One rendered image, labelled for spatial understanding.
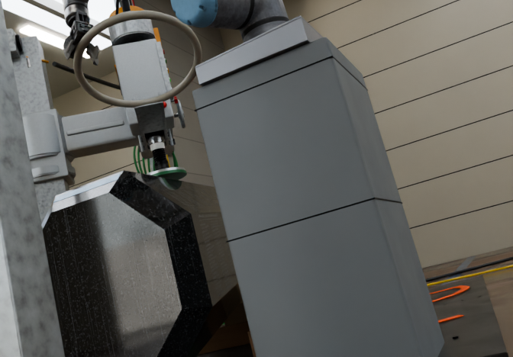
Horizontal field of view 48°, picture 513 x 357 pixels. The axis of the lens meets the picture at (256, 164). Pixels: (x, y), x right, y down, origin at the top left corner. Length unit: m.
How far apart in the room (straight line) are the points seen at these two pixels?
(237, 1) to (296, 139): 0.44
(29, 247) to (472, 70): 6.91
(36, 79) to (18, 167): 2.82
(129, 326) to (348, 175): 1.17
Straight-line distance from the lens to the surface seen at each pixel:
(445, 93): 7.44
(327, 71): 1.46
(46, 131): 3.49
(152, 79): 2.89
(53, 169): 3.45
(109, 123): 3.52
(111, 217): 2.29
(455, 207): 7.28
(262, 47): 1.52
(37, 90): 3.66
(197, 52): 2.31
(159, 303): 2.19
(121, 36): 2.98
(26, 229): 0.85
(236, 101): 1.53
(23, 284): 0.82
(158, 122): 2.69
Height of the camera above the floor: 0.30
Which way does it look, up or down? 11 degrees up
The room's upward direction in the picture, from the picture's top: 15 degrees counter-clockwise
